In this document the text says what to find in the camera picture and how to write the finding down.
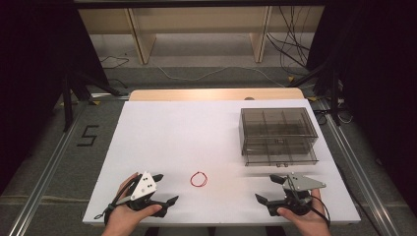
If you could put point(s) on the smoky clear drawer box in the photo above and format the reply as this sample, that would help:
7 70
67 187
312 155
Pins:
278 126

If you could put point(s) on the wooden table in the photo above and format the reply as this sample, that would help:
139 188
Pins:
216 94

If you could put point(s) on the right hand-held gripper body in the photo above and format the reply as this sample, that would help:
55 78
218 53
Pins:
300 183

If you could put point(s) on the person's right hand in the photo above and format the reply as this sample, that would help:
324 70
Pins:
308 223

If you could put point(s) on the light wooden shelf unit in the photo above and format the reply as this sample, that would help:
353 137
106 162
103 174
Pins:
144 42

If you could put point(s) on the yellow tape piece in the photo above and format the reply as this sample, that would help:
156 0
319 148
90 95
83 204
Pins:
290 78
312 98
95 102

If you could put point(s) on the person's left hand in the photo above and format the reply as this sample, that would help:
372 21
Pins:
123 216

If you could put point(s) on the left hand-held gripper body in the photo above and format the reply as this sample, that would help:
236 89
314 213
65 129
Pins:
144 187

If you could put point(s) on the aluminium floor rail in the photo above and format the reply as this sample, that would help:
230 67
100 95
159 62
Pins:
357 170
42 183

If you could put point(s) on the black tape floor mark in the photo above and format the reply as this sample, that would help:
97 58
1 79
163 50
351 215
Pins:
88 135

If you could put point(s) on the black curtain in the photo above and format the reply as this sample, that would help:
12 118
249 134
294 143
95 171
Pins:
36 65
377 82

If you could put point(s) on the black tripod stand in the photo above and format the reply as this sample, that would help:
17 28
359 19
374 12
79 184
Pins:
75 88
327 82

